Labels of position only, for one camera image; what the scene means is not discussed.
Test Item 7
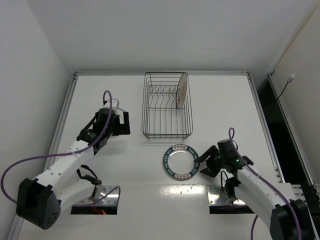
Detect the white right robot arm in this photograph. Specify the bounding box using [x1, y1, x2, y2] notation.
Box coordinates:
[194, 139, 316, 240]

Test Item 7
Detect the orange sunburst plate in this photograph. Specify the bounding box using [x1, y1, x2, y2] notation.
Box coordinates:
[176, 72, 189, 109]

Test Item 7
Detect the teal rimmed plate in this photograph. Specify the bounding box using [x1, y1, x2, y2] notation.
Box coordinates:
[162, 144, 200, 181]

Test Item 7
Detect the metal wire dish rack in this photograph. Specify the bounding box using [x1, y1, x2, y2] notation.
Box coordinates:
[141, 72, 194, 141]

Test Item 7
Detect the black wall cable white plug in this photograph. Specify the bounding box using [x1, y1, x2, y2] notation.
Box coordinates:
[275, 74, 295, 102]

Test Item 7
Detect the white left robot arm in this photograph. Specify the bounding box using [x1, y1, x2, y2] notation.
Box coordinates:
[16, 107, 131, 230]

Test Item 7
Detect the metal base plate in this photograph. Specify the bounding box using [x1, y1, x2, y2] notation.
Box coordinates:
[72, 185, 121, 208]
[207, 185, 245, 207]

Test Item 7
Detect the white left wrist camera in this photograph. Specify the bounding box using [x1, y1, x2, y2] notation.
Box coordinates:
[110, 98, 120, 109]

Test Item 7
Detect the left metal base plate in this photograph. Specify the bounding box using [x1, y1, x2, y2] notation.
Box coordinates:
[72, 185, 121, 208]

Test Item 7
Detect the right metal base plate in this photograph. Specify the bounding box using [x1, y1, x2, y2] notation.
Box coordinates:
[207, 185, 245, 207]

